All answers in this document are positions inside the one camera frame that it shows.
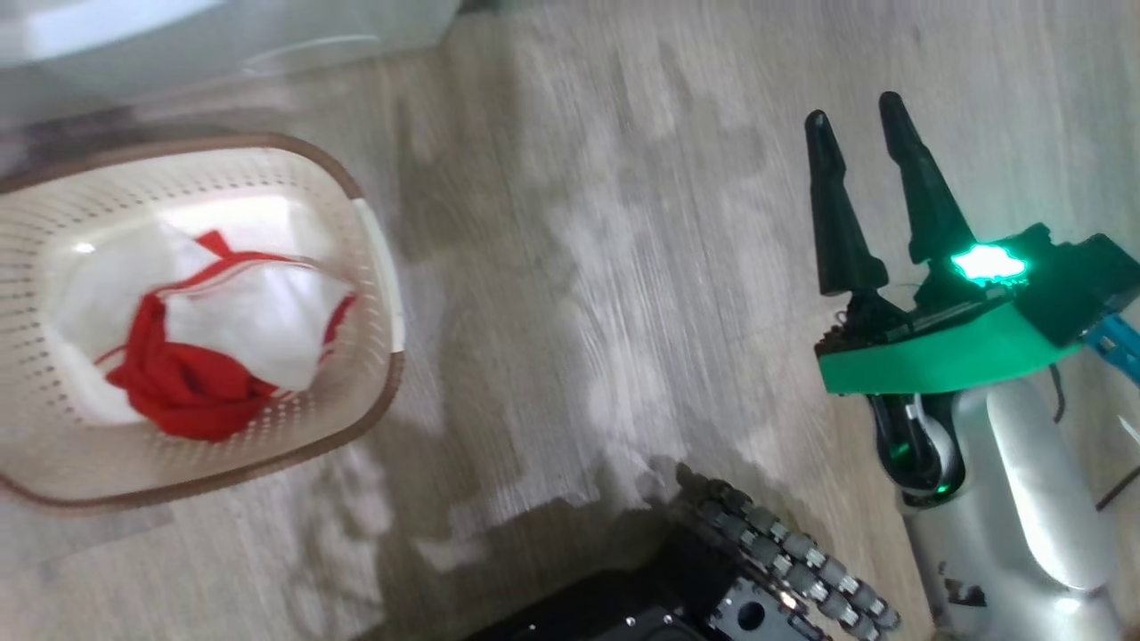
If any thin brown right arm cable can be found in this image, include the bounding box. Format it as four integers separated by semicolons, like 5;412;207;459
1095;463;1140;514

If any white garment with red trim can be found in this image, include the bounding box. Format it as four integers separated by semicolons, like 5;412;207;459
49;218;359;443

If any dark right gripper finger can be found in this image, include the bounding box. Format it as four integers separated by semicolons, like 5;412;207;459
879;91;977;264
805;110;890;297

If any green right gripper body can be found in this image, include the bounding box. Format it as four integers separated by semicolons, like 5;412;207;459
815;243;1084;395

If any beige perforated laundry basket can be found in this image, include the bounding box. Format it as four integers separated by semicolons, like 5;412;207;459
0;132;407;513

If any blue-plug right camera cable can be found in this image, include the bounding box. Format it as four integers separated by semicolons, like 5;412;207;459
1080;313;1140;385

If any white washing machine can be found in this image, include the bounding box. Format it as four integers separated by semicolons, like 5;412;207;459
0;0;464;126

